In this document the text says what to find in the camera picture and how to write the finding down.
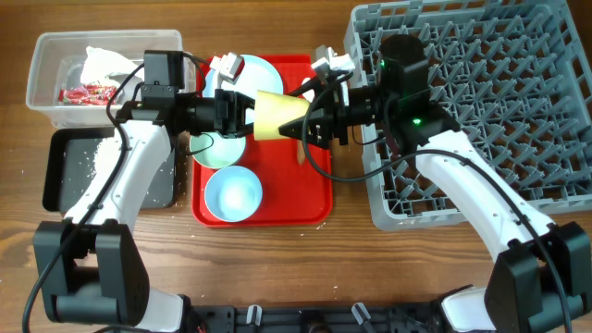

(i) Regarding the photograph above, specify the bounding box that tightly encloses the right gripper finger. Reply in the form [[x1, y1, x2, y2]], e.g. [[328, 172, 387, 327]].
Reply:
[[289, 74, 339, 100], [278, 110, 324, 142]]

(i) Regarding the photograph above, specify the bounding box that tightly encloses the brown carrot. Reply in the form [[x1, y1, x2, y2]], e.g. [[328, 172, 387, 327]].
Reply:
[[296, 141, 306, 166]]

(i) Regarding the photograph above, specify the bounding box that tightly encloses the green bowl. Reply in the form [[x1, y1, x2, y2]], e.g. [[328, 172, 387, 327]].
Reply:
[[190, 132, 246, 169]]

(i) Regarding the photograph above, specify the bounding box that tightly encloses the yellow cup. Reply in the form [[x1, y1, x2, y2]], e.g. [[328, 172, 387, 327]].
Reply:
[[253, 91, 310, 141]]

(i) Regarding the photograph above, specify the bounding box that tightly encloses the light blue plate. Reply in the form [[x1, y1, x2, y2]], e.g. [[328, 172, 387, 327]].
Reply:
[[202, 54, 285, 126]]

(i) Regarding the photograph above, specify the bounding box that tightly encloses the blue bowl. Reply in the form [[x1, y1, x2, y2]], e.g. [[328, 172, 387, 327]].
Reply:
[[203, 166, 263, 223]]

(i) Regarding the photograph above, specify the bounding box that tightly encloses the white rice pile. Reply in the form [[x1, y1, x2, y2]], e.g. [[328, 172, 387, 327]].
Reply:
[[92, 137, 121, 179]]

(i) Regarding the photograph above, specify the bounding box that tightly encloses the white tissue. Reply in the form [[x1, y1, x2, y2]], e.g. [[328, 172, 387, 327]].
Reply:
[[80, 46, 138, 89]]

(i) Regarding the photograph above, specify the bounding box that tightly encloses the red snack wrapper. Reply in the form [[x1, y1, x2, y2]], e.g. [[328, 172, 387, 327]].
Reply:
[[58, 84, 117, 105]]

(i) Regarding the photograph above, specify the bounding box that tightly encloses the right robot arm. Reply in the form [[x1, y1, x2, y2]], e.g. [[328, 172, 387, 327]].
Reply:
[[278, 35, 591, 333]]

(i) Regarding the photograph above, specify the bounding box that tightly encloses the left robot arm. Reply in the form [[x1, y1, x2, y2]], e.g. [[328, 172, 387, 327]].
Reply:
[[21, 50, 255, 332]]

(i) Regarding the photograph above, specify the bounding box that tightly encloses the grey dishwasher rack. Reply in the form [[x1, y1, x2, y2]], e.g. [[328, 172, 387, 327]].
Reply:
[[344, 0, 591, 215]]

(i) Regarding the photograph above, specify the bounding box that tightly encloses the white plastic spoon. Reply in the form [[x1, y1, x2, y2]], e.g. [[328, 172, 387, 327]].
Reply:
[[302, 78, 316, 102]]

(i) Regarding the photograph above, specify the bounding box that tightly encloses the black plastic tray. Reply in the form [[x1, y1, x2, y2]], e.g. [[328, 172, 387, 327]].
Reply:
[[42, 127, 177, 214]]

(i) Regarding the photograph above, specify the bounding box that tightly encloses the clear plastic bin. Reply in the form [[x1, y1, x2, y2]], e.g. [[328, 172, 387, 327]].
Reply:
[[26, 30, 183, 129]]

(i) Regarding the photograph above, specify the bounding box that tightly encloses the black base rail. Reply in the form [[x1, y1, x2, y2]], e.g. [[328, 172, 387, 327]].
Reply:
[[179, 302, 452, 333]]

